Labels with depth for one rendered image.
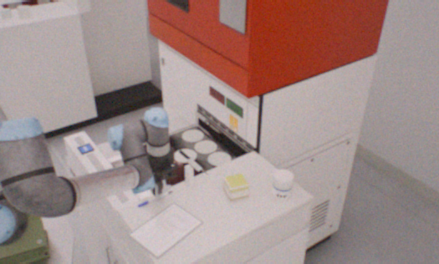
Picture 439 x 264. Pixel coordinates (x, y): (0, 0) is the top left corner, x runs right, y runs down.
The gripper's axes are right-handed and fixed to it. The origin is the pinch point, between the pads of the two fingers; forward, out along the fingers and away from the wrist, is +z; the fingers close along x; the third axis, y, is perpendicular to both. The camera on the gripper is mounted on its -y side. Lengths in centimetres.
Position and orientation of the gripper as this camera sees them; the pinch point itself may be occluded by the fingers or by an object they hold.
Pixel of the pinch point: (155, 195)
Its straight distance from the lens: 160.7
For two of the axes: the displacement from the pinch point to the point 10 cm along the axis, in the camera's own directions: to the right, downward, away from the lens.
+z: -0.4, 8.0, 5.9
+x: -5.7, -5.1, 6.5
